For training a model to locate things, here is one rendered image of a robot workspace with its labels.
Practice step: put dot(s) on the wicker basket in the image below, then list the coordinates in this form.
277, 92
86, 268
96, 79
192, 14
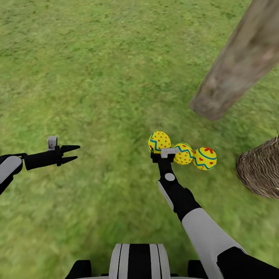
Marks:
258, 169

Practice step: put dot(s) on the robot trunk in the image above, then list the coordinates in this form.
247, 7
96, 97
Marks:
139, 261

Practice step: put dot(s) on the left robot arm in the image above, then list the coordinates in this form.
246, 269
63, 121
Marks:
12, 163

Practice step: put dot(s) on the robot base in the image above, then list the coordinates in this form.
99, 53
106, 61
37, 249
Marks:
82, 270

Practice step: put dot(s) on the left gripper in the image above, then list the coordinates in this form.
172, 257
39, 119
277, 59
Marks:
55, 156

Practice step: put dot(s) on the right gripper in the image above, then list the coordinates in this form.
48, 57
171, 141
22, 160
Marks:
158, 159

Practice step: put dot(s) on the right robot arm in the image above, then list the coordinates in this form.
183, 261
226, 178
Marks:
221, 256

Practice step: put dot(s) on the tree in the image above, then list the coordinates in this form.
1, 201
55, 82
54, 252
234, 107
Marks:
250, 53

